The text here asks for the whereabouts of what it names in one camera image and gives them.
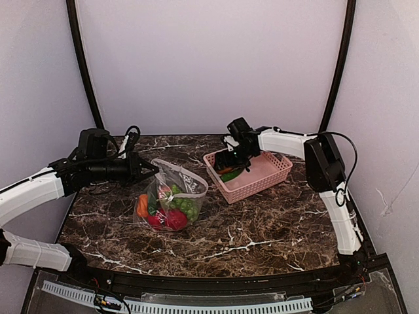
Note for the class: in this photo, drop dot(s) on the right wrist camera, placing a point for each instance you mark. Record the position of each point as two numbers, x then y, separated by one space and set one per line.
230 143

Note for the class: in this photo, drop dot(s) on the brown toy potato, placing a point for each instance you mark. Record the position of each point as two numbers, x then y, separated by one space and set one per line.
225 170

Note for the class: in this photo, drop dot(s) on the right black frame post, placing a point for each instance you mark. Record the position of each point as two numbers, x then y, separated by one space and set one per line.
340 64

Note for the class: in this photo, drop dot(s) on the black front table rail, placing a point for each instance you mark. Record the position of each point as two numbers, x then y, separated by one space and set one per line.
238 270

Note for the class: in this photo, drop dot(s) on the red toy tomato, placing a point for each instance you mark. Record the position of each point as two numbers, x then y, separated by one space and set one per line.
157 221

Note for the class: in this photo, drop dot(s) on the orange toy fruit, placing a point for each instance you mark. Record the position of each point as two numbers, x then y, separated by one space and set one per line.
142 206

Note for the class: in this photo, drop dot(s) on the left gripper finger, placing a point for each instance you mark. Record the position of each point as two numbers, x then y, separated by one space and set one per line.
148 165
144 176

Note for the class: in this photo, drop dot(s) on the left black frame post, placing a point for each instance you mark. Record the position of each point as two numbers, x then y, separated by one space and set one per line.
78 46

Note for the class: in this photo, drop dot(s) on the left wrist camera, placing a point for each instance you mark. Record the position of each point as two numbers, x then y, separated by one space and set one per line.
131 137

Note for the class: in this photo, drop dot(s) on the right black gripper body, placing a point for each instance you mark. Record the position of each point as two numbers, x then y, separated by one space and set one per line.
236 154

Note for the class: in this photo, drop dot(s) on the green toy cucumber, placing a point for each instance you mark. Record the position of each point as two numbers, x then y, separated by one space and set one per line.
152 204

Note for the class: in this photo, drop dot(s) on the clear zip top bag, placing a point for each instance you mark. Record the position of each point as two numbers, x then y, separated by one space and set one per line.
182 182

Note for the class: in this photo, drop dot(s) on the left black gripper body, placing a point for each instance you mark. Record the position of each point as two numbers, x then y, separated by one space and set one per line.
133 168

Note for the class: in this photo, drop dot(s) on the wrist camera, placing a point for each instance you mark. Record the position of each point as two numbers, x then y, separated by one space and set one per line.
230 143
131 137

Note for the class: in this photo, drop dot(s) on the red toy fruit front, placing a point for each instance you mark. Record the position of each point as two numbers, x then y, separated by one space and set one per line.
164 192

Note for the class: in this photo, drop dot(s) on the red toy fruit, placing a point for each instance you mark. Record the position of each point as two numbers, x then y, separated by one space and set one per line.
176 220
164 192

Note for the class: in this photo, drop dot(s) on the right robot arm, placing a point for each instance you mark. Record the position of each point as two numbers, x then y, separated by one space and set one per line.
325 169

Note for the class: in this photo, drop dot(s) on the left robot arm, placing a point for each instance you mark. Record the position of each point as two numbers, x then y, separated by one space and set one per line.
97 158

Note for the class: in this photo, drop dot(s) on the pink perforated plastic basket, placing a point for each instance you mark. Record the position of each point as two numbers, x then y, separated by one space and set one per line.
265 171

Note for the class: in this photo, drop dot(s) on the black frame post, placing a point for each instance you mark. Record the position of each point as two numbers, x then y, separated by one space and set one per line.
78 46
340 64

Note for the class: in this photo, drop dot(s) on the white slotted cable duct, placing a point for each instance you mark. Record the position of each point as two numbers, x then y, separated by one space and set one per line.
171 303

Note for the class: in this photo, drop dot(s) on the green toy grapes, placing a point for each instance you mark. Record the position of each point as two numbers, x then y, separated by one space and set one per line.
188 206

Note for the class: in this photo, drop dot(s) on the green toy chili pepper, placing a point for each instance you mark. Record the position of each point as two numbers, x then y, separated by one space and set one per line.
232 174

